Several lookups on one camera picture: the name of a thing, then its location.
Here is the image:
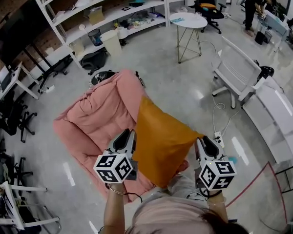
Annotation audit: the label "white curved counter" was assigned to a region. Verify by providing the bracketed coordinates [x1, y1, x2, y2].
[241, 77, 293, 164]

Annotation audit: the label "open grey laptop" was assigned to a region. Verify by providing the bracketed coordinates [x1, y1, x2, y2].
[0, 66, 12, 83]

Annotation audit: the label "white shelving unit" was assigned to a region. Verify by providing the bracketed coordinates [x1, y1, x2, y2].
[28, 0, 196, 69]

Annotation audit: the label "black round stool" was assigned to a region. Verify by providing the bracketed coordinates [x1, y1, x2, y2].
[257, 66, 275, 80]

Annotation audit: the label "person's left forearm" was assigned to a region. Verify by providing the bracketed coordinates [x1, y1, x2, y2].
[103, 183, 127, 234]

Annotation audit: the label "person's legs in grey trousers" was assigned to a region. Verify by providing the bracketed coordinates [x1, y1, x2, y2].
[146, 174, 208, 204]

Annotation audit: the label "person's torso in pink shirt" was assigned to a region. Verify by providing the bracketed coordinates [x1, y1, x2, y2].
[126, 198, 225, 234]

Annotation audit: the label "cream waste bin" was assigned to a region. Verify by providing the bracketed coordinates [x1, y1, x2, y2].
[69, 38, 85, 58]

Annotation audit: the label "black metal frame chair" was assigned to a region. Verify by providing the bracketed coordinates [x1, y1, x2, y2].
[274, 152, 293, 195]

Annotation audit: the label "thin gold bracelet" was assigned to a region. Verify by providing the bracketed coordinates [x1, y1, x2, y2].
[108, 184, 127, 195]

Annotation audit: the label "tall white bin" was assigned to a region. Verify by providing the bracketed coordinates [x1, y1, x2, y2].
[100, 30, 123, 57]

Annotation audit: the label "open cardboard box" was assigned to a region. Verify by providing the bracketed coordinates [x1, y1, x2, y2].
[84, 6, 105, 26]

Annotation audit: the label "white office desk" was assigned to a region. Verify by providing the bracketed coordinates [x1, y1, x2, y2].
[0, 61, 41, 102]

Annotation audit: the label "pink padded armchair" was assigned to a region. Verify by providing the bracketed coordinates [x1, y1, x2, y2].
[52, 69, 190, 203]

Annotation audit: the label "black television screen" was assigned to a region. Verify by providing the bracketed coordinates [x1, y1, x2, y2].
[0, 8, 74, 85]

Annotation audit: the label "black bag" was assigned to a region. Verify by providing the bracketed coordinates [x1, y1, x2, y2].
[82, 50, 108, 75]

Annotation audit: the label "round white side table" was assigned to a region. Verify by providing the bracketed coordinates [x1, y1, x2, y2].
[169, 12, 208, 64]

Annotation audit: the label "white power strip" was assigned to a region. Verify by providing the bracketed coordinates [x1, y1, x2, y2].
[213, 130, 225, 148]
[39, 85, 56, 94]

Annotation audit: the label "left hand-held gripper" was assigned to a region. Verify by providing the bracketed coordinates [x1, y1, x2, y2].
[93, 128, 139, 185]

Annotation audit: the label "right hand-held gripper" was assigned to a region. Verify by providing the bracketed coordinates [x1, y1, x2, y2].
[194, 136, 237, 195]

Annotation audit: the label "black wire waste basket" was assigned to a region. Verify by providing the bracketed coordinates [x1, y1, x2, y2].
[87, 28, 104, 47]

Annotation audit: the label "white mesh office chair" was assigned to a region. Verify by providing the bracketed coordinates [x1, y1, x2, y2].
[211, 37, 263, 109]

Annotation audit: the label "black tagged device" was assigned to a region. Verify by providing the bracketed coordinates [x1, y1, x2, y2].
[89, 69, 120, 85]

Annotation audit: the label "white floor cable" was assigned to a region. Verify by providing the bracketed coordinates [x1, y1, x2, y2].
[209, 78, 240, 135]

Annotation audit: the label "orange cushion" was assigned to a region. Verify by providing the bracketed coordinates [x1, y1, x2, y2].
[131, 96, 205, 189]

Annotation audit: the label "person's right forearm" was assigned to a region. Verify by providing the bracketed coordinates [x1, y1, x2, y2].
[207, 190, 229, 224]

